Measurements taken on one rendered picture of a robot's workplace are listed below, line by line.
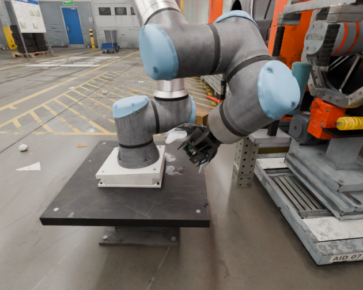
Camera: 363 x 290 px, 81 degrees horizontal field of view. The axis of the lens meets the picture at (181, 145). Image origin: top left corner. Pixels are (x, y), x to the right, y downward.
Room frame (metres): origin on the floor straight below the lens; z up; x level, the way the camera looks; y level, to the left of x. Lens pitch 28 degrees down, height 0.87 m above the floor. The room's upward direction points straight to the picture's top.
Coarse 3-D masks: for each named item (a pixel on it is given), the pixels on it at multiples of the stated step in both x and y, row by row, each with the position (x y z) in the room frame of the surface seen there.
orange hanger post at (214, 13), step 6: (210, 0) 3.34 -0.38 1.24; (216, 0) 3.30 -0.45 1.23; (222, 0) 3.31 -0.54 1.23; (210, 6) 3.32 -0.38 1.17; (216, 6) 3.30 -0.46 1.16; (222, 6) 3.31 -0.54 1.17; (210, 12) 3.30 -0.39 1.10; (216, 12) 3.30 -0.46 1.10; (210, 18) 3.30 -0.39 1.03; (216, 18) 3.30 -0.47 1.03
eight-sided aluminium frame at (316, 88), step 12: (312, 12) 1.26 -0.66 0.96; (324, 12) 1.22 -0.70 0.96; (312, 60) 1.22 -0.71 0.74; (312, 72) 1.15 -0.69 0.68; (312, 84) 1.11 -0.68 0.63; (324, 84) 1.11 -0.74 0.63; (324, 96) 1.01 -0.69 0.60; (336, 96) 0.94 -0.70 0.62; (348, 96) 0.88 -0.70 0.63; (360, 96) 0.83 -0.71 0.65
